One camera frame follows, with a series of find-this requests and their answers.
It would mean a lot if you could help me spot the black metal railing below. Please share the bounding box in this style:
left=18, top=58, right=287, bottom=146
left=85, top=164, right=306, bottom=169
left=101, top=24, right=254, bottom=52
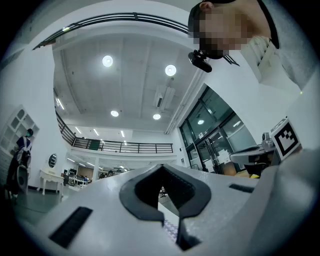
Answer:
left=55, top=109, right=174, bottom=155

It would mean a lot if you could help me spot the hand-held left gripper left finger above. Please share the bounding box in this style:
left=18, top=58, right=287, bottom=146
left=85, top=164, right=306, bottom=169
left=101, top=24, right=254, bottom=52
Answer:
left=23, top=163, right=183, bottom=256

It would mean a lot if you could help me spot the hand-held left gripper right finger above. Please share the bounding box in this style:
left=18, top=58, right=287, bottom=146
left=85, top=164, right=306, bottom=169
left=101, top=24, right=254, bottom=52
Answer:
left=162, top=163, right=261, bottom=256

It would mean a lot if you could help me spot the white console table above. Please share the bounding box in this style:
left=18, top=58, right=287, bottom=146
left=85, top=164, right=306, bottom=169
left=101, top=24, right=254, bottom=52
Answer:
left=39, top=169, right=65, bottom=198

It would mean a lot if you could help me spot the purple white patterned towel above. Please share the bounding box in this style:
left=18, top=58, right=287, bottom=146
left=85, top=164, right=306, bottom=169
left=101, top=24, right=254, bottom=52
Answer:
left=161, top=216, right=180, bottom=245

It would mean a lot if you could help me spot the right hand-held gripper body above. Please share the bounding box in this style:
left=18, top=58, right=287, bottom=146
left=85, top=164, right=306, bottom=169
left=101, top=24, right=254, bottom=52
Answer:
left=259, top=117, right=303, bottom=166

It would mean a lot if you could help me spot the white shelf unit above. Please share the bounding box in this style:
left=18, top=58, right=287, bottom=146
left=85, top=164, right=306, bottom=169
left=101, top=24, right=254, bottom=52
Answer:
left=0, top=104, right=40, bottom=181

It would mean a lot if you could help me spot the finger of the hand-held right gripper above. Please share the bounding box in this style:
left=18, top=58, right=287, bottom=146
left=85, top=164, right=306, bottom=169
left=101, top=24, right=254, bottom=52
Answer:
left=229, top=145, right=263, bottom=165

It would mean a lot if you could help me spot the glass door front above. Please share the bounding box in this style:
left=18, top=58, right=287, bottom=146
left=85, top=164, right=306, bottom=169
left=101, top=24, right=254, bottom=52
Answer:
left=178, top=86, right=258, bottom=176

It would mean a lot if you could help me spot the white ceiling air conditioner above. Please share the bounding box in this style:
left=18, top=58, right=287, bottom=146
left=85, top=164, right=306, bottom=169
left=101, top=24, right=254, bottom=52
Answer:
left=152, top=84, right=176, bottom=113

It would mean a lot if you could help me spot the black curved ceiling rail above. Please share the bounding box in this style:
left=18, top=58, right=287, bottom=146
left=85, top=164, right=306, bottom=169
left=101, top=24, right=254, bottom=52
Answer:
left=32, top=11, right=191, bottom=51

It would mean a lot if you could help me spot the person's head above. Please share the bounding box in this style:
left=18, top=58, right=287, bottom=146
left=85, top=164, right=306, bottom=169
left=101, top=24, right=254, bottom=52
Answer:
left=187, top=0, right=272, bottom=60

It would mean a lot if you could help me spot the person's grey sweatshirt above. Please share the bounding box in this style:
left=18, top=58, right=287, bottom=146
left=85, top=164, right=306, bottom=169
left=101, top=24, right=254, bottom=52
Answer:
left=257, top=0, right=317, bottom=91

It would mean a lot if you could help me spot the black wearable camera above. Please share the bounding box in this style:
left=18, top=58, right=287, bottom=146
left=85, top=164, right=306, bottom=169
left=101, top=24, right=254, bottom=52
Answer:
left=187, top=49, right=213, bottom=74

